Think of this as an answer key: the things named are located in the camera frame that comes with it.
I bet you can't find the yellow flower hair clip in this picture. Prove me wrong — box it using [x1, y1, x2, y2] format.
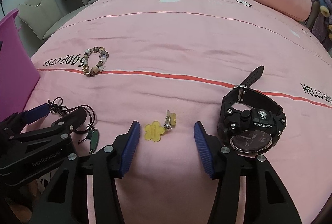
[144, 110, 177, 142]

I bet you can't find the purple plastic basin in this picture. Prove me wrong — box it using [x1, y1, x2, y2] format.
[0, 9, 40, 120]

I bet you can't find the left hand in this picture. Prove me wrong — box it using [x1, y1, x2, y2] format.
[9, 180, 40, 223]

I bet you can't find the pink panda bed sheet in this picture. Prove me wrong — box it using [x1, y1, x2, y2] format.
[26, 0, 331, 223]

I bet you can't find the black wrist watch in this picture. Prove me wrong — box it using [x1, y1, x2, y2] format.
[217, 66, 286, 154]

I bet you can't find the black cord necklace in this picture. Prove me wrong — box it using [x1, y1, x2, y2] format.
[47, 96, 101, 155]

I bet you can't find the beaded stone bracelet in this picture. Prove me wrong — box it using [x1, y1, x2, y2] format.
[81, 45, 110, 78]

